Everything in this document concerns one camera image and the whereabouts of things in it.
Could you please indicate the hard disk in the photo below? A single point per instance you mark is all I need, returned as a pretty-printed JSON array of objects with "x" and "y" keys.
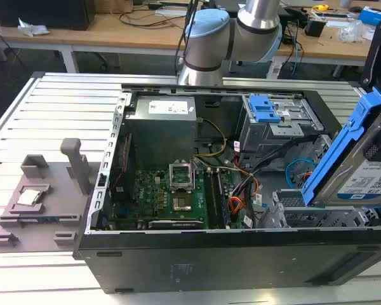
[{"x": 352, "y": 165}]

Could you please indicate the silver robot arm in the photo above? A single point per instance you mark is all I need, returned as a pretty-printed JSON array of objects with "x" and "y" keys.
[{"x": 254, "y": 28}]

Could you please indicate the metal disk bay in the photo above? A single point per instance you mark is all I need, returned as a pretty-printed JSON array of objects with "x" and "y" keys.
[{"x": 317, "y": 217}]

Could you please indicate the clear plastic bag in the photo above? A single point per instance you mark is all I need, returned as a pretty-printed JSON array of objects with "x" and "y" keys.
[{"x": 352, "y": 31}]

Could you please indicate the blue cardboard box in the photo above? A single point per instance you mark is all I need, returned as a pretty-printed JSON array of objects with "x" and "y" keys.
[{"x": 373, "y": 16}]

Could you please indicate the small black motor block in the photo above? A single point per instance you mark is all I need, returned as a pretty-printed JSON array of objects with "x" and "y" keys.
[{"x": 315, "y": 26}]

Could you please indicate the yellow tape measure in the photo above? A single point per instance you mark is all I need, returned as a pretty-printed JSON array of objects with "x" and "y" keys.
[{"x": 323, "y": 7}]

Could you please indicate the blue plastic latch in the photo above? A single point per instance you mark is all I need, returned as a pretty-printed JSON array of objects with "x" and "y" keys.
[{"x": 263, "y": 109}]

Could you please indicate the metal drive cage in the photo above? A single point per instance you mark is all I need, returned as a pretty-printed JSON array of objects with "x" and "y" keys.
[{"x": 273, "y": 133}]

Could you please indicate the RAM stick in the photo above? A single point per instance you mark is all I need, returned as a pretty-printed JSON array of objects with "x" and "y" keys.
[{"x": 221, "y": 203}]

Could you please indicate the grey power supply unit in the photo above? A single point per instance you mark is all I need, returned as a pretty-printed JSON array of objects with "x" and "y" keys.
[{"x": 162, "y": 127}]

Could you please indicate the CPU socket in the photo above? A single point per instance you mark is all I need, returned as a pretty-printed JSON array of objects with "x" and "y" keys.
[{"x": 182, "y": 203}]

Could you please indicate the black open PC case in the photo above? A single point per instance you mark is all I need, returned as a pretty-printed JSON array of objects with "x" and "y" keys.
[{"x": 228, "y": 260}]

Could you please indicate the black graphics card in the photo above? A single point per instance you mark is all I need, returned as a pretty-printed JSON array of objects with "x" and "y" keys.
[{"x": 174, "y": 224}]

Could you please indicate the green motherboard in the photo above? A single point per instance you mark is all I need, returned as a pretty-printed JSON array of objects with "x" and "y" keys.
[{"x": 152, "y": 193}]

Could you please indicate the black computer box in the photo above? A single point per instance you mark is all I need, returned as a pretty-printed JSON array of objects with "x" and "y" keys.
[{"x": 41, "y": 12}]

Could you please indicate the crumpled clear plastic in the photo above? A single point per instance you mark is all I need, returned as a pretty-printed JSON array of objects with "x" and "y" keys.
[{"x": 31, "y": 28}]

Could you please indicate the grey parts rack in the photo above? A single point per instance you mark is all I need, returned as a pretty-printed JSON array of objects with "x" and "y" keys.
[{"x": 60, "y": 203}]

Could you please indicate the silver CPU chip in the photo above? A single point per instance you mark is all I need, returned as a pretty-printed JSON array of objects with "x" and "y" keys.
[{"x": 30, "y": 197}]

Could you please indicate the wooden desk with white frame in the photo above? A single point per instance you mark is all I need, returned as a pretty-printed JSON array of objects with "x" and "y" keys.
[
  {"x": 333, "y": 47},
  {"x": 114, "y": 31}
]

